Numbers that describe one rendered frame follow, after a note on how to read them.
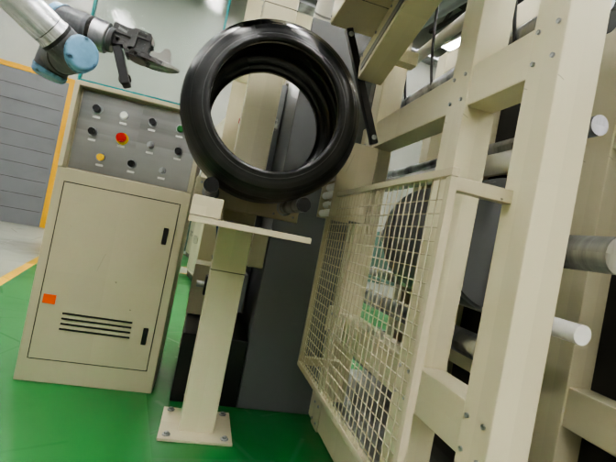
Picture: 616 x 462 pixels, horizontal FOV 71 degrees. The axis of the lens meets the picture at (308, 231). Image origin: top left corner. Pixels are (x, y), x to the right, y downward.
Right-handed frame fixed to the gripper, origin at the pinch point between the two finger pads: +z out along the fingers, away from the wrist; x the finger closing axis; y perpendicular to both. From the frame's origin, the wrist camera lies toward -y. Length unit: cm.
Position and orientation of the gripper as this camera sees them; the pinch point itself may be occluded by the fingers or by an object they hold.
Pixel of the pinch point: (174, 71)
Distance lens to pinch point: 147.0
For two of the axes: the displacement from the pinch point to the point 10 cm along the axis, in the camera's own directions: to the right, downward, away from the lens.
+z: 9.2, 3.1, 2.2
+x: -2.2, -0.2, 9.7
